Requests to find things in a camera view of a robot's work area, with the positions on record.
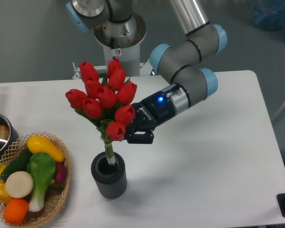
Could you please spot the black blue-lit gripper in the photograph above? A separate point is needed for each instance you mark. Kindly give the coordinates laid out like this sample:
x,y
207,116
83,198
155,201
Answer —
x,y
149,114

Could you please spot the red tulip bouquet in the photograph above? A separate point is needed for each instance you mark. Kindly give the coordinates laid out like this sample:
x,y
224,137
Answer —
x,y
106,104

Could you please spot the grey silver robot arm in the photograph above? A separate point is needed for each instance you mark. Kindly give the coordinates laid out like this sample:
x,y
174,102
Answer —
x,y
187,85

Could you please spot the dark grey ribbed vase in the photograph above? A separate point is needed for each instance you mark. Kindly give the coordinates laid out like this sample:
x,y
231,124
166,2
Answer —
x,y
110,179

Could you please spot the purple red radish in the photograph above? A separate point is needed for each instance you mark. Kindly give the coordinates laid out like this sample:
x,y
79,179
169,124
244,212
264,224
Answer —
x,y
61,173

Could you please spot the green bok choy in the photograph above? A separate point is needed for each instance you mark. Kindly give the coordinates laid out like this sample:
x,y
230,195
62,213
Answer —
x,y
42,169

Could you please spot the yellow squash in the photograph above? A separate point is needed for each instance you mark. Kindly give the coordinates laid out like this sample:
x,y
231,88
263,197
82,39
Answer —
x,y
38,144

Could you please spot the woven wicker basket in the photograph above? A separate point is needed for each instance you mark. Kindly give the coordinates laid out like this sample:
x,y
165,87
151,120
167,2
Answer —
x,y
56,194

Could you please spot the green cucumber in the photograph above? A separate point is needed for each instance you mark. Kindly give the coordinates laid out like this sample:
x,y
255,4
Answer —
x,y
18,164

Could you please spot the cream round radish slice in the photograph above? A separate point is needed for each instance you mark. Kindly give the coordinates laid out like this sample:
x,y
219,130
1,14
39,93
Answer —
x,y
19,184

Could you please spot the orange fruit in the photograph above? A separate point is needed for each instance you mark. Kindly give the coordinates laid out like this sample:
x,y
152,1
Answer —
x,y
15,211

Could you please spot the yellow bell pepper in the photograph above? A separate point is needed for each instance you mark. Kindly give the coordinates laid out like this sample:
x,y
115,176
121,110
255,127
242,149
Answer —
x,y
4,196

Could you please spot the blue plastic bag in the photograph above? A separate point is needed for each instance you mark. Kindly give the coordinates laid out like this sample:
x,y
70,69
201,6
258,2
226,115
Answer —
x,y
268,15

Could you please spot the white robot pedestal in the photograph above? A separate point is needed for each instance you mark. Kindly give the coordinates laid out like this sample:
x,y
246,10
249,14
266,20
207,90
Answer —
x,y
120,36

